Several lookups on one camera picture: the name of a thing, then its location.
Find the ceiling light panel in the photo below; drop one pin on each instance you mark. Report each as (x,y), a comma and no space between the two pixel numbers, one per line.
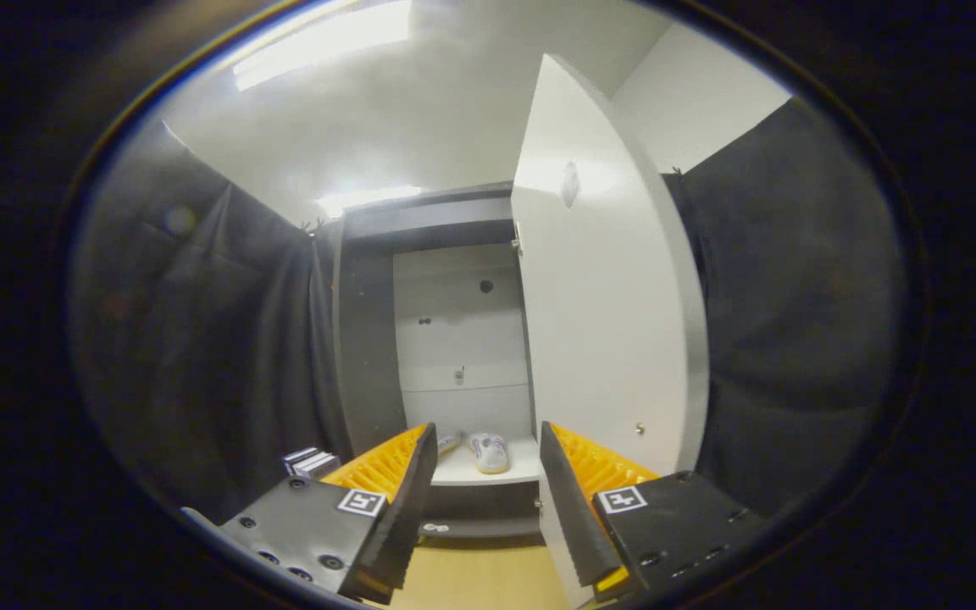
(369,196)

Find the dark grey shoe cabinet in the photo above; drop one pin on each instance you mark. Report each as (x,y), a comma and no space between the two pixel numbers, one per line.
(365,339)

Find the white shoe cabinet door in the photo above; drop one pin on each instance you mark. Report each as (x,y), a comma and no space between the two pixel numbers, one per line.
(607,322)

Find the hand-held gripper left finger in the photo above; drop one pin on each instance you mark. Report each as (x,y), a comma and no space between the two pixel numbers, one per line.
(407,500)

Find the black backdrop cloth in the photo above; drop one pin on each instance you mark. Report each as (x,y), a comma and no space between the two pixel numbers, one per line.
(200,339)

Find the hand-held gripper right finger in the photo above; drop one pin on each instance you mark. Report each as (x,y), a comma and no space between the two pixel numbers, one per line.
(568,500)

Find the white shoe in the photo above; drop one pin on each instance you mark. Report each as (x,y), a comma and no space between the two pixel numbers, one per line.
(449,443)
(490,453)

